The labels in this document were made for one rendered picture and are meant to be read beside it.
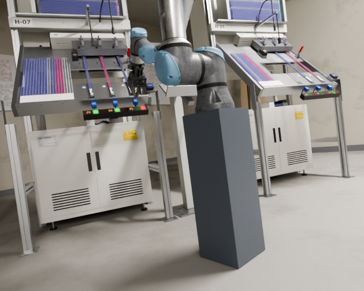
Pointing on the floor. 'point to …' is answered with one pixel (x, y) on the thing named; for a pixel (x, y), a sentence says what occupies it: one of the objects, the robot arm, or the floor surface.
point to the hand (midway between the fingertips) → (135, 94)
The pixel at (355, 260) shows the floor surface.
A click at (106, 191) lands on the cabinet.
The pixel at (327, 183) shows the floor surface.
